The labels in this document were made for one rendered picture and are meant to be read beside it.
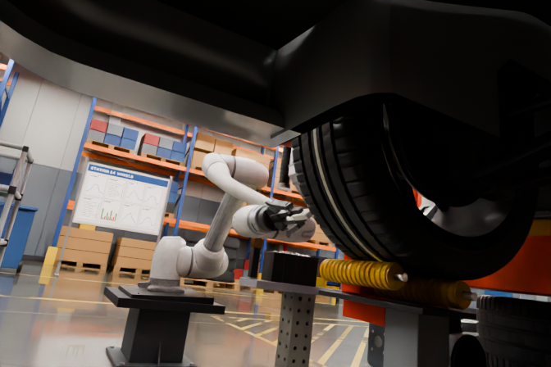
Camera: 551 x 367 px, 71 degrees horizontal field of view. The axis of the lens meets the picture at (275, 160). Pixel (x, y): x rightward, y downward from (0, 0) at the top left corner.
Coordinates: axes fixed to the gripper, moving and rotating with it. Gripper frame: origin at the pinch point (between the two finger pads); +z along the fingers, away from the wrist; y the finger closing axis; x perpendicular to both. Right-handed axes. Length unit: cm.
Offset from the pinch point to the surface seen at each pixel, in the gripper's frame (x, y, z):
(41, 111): 89, 362, -1081
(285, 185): 11.7, 4.8, -20.8
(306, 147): 2.2, 15.7, 13.7
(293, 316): 2, -46, -56
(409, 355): -7.9, -32.4, 20.3
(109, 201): 44, 49, -629
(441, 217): 32.6, -24.5, 9.3
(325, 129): 3.5, 17.7, 21.4
